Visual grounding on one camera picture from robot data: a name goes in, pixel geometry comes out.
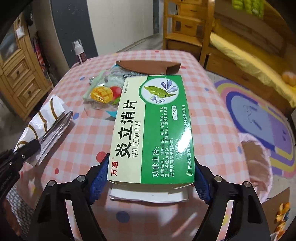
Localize brown leather pouch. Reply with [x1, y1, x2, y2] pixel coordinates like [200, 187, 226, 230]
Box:
[116, 60, 181, 75]

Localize yellow bed sheet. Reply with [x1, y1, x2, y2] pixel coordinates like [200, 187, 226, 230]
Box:
[210, 33, 295, 108]

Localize white wardrobe with portholes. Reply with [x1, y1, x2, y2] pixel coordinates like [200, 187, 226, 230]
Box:
[50, 1, 159, 67]

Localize green medicine box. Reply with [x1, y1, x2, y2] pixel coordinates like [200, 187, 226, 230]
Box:
[107, 75, 195, 186]

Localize pink trash bag bin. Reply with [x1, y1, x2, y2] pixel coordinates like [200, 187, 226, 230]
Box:
[238, 133, 273, 203]

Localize wooden bunk bed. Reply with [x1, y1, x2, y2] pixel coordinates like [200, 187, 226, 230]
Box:
[204, 1, 295, 116]

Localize pink checkered tablecloth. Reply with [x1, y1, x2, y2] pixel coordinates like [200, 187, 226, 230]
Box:
[17, 49, 271, 241]

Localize cardboard box on floor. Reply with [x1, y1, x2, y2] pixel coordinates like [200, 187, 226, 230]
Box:
[262, 188, 290, 240]

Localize wooden cabinet with drawers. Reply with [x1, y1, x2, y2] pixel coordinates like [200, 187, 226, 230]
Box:
[1, 14, 53, 121]

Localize white brown striped wrapper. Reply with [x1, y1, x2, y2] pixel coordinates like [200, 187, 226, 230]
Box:
[15, 95, 73, 167]

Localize wooden stair drawers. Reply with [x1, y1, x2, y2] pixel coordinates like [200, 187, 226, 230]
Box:
[163, 0, 215, 65]

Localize mango snack plastic bag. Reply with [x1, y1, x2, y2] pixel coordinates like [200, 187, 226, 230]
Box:
[83, 64, 143, 120]

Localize rainbow oval rug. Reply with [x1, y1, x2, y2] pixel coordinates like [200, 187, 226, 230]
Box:
[214, 80, 295, 178]

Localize spray bottle white cap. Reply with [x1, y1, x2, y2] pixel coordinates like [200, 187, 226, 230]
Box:
[72, 39, 87, 64]

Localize green puffer jacket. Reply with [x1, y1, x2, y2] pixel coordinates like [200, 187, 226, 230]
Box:
[232, 0, 264, 19]

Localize white leaflet paper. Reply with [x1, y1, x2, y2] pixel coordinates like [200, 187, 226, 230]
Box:
[109, 188, 189, 203]

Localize orange plush toy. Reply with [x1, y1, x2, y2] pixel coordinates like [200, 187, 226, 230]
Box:
[281, 71, 296, 87]

